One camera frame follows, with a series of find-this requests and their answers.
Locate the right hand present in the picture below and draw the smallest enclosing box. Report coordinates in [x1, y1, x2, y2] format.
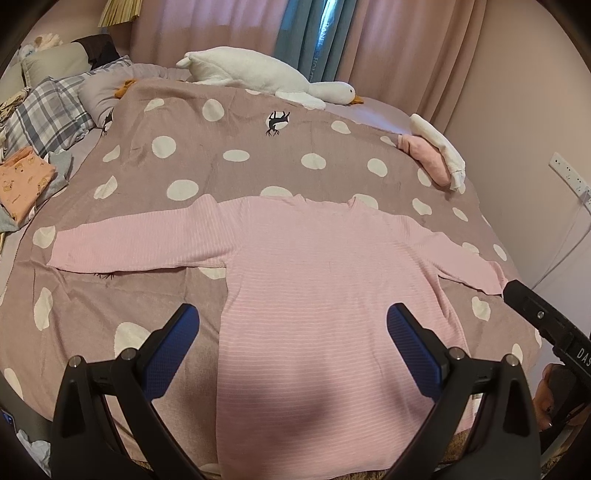
[533, 363, 563, 432]

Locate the pink curtain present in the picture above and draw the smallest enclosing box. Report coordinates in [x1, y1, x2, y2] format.
[130, 0, 487, 129]

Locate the folded white garment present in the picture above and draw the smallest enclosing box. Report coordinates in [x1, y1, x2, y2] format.
[410, 113, 466, 192]

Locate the white cable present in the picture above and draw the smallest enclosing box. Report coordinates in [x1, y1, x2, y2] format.
[530, 191, 591, 289]

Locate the beige pillow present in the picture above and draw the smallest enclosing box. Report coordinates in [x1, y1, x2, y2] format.
[21, 42, 91, 88]

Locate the grey garment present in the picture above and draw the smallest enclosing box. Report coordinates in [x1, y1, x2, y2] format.
[1, 151, 73, 233]

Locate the folded orange garment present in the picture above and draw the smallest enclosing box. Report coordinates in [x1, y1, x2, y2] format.
[1, 146, 56, 224]

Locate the plaid grey pillow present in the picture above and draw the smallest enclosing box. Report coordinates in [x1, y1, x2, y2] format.
[3, 56, 132, 157]

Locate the white goose plush toy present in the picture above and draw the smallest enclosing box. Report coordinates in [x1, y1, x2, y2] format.
[176, 46, 363, 110]

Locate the folded pink garment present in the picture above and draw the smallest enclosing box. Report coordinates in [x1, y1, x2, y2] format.
[397, 134, 451, 188]

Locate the polka dot brown blanket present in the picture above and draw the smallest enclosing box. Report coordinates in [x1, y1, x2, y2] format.
[1, 79, 541, 467]

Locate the teal curtain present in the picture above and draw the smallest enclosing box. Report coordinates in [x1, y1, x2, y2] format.
[273, 0, 356, 82]

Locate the white wall power strip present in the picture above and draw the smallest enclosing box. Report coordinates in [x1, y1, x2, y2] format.
[549, 152, 589, 198]

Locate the pink striped sweater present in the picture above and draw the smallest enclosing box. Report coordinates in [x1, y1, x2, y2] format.
[50, 195, 506, 479]

